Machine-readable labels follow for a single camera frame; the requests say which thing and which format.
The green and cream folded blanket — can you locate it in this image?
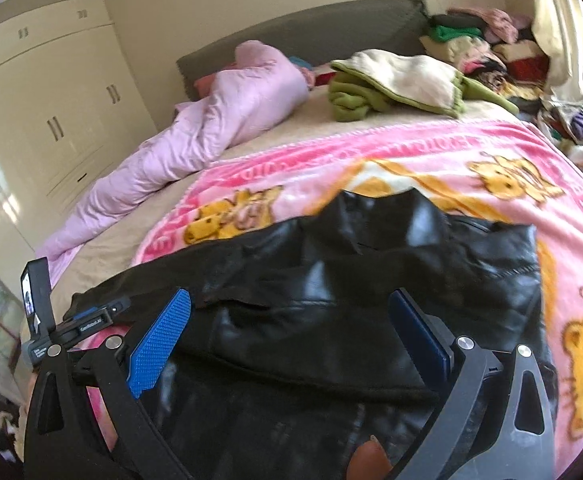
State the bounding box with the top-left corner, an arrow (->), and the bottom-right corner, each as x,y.
327,49 -> 521,124

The pile of folded clothes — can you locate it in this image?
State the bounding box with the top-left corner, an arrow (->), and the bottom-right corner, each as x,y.
419,7 -> 553,102

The cream curtain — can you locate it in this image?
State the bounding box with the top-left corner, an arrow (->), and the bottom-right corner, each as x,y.
524,0 -> 583,111

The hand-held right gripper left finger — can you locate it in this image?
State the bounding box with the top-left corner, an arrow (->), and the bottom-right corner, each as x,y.
24,287 -> 192,480

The pink pillow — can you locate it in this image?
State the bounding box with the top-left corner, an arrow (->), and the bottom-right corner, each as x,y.
194,74 -> 222,99

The pink printed blanket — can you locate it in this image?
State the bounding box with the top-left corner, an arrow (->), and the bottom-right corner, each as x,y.
78,119 -> 583,472

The black leather jacket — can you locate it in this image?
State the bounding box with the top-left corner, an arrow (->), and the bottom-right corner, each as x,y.
68,187 -> 559,480

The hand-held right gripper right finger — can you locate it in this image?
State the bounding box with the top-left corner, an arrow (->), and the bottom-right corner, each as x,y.
389,287 -> 558,480

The grey bed headboard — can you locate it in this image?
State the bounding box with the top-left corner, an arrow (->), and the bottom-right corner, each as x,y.
176,0 -> 431,103

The basket of clothes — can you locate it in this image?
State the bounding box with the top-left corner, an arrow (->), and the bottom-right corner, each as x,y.
536,102 -> 583,181

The pink quilt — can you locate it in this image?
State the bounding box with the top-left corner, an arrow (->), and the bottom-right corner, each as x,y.
36,40 -> 313,262

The cream wardrobe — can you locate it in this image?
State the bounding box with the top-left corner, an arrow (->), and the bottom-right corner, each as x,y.
0,0 -> 183,257

